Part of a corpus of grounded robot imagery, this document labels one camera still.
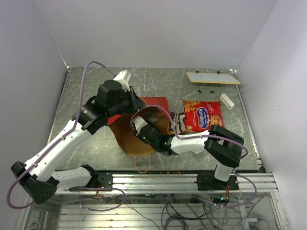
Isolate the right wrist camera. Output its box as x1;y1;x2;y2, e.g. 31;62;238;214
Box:
132;115;148;133

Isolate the purple snack packet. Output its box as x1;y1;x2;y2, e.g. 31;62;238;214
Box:
169;112;178;134

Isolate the aluminium frame rail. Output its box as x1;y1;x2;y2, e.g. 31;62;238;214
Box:
57;172;279;195

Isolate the dark chocolate bar wrapper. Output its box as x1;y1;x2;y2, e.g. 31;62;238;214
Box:
147;114;158;123

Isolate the white whiteboard eraser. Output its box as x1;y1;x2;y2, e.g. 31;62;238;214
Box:
220;93;235;109

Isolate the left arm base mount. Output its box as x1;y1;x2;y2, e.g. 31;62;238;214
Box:
93;172;113;191

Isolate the brown m&m's packet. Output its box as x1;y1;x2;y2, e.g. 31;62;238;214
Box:
176;113;186;134

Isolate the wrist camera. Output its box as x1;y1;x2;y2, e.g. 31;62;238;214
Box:
114;70;131;92
132;115;148;133

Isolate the purple cable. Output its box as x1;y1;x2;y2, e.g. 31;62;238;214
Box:
129;104;258;208
6;61;116;208

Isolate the small whiteboard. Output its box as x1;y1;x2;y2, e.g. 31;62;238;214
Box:
186;72;241;85

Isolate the red candy snack bag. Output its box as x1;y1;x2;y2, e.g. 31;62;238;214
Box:
182;100;224;133

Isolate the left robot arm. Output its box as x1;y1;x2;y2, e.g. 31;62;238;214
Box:
11;80;146;204

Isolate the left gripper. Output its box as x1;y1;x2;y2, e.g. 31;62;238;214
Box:
107;86;146;117

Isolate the black marker pen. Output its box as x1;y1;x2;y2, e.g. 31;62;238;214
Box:
198;89;215;93

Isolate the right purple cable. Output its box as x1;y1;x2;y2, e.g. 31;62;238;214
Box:
129;104;258;208

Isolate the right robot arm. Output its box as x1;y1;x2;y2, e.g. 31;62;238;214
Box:
132;116;248;190

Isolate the red paper bag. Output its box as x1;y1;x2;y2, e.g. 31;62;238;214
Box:
105;96;171;173

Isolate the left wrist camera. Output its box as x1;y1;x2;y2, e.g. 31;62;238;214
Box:
114;70;131;92

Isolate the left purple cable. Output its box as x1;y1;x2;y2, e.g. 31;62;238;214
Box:
6;61;116;208

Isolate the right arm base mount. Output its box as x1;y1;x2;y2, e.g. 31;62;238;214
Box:
194;171;239;191

